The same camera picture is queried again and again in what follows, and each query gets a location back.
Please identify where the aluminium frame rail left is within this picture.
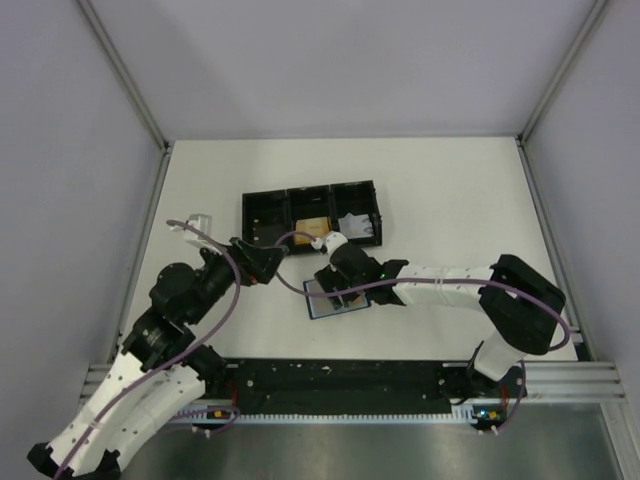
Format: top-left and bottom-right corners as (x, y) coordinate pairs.
(74, 0), (174, 366)

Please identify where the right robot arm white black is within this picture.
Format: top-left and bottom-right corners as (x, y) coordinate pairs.
(312, 232), (566, 396)

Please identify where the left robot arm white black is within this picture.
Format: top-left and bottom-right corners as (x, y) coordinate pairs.
(27, 237), (288, 479)

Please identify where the aluminium front frame rail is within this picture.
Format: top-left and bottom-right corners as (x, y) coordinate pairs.
(82, 362), (626, 406)

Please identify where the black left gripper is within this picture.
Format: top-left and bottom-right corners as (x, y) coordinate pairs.
(187, 236), (289, 324)

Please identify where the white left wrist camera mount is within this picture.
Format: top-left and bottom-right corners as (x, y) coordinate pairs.
(168, 213), (212, 248)

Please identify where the aluminium frame rail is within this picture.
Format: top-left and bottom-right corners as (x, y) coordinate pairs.
(74, 0), (174, 366)
(82, 362), (626, 406)
(517, 1), (613, 362)

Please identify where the aluminium frame rail right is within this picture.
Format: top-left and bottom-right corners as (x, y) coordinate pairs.
(517, 1), (613, 362)

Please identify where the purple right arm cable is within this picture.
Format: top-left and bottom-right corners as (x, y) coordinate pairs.
(273, 232), (572, 436)

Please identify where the white slotted cable duct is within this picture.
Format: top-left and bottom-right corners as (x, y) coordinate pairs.
(164, 402), (481, 425)

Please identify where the black three-compartment tray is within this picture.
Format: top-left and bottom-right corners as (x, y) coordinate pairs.
(242, 180), (382, 255)

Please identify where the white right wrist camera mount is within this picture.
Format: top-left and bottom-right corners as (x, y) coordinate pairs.
(311, 231), (348, 256)

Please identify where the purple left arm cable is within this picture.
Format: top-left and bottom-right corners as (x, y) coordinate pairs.
(52, 218), (244, 479)

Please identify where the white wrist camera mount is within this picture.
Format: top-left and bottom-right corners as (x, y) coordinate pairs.
(168, 213), (212, 248)
(311, 231), (348, 256)

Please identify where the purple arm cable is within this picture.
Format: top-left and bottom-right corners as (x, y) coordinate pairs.
(273, 232), (572, 436)
(52, 218), (244, 479)

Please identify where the blue leather card holder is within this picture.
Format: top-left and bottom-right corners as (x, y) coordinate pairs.
(303, 280), (371, 320)

